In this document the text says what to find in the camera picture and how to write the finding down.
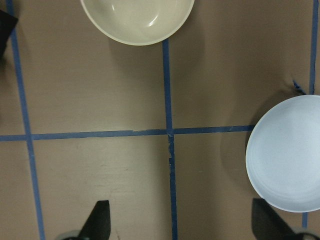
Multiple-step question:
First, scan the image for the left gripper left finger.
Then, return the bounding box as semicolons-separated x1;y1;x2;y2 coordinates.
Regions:
76;200;111;240

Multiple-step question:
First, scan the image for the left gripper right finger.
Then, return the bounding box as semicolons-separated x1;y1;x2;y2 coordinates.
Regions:
251;198;320;240

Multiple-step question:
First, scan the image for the blue plate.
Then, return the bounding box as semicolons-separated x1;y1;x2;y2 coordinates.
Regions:
245;95;320;213

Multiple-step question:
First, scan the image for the cream bowl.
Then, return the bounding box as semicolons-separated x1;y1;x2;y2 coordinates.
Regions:
80;0;195;46

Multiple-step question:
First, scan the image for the black dish rack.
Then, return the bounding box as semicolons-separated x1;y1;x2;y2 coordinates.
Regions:
0;10;18;58

